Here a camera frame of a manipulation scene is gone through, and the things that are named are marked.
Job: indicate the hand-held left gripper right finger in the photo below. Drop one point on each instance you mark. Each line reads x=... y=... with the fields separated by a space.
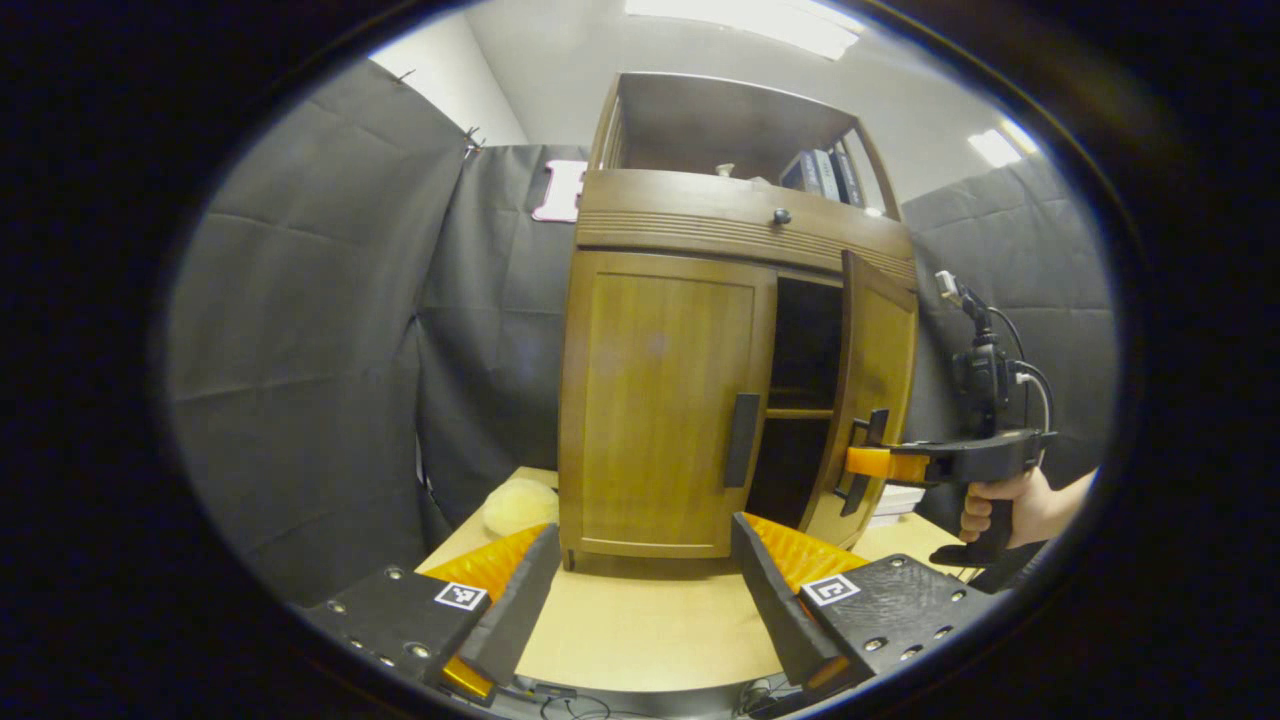
x=775 y=610

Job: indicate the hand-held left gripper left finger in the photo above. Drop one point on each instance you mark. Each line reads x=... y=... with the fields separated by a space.
x=520 y=610

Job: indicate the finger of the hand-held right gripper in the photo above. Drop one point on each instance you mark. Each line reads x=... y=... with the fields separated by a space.
x=885 y=464

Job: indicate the wooden double-door shoe cabinet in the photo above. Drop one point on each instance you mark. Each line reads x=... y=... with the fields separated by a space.
x=700 y=120

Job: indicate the white flat box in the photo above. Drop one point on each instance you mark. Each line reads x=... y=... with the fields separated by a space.
x=900 y=500

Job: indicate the wooden inner shelf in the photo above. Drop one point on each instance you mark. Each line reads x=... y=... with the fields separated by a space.
x=800 y=412

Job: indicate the pale yellow plush item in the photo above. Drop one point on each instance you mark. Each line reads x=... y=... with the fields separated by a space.
x=515 y=505

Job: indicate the dark grey book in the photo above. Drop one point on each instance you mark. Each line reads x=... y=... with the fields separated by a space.
x=848 y=180

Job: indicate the light grey book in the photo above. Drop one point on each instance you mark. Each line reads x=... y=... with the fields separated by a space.
x=825 y=172

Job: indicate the dark blue book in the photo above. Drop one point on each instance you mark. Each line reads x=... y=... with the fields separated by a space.
x=798 y=172

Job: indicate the small ceiling light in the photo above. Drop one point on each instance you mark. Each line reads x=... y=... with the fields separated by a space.
x=993 y=148

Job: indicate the black backdrop cloth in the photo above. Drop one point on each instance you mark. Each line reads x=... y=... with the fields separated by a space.
x=300 y=300

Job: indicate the large ceiling light panel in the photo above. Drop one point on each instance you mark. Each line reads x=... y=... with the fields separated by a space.
x=760 y=20

